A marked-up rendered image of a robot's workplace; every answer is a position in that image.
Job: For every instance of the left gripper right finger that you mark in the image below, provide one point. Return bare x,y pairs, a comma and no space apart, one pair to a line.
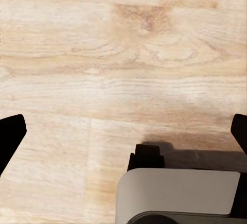
239,130

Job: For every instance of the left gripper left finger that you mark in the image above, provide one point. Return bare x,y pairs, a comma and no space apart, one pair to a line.
12,131

